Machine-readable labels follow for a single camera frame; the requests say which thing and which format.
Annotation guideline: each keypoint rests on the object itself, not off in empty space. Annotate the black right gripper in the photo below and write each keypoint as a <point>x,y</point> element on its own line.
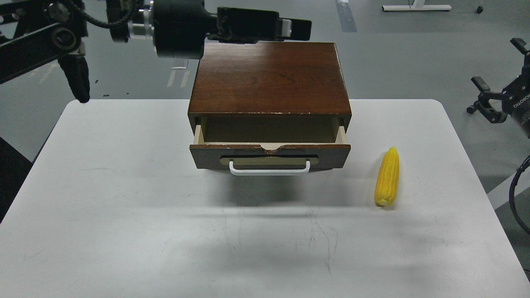
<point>514,97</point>

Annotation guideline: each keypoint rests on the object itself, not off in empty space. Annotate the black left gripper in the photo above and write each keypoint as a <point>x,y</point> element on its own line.
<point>181,27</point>

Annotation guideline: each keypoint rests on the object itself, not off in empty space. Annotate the wooden drawer with white handle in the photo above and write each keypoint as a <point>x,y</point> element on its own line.
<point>270,143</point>

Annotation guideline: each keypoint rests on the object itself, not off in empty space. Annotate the yellow corn cob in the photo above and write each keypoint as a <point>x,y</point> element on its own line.
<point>388,179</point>

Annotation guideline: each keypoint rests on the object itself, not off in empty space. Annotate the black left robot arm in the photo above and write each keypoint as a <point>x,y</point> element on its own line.
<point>53,30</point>

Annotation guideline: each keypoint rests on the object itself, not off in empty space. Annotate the dark wooden drawer cabinet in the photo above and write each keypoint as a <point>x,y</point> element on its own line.
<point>270,78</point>

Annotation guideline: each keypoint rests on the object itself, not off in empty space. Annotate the white table leg base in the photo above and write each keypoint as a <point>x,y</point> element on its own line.
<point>416,5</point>

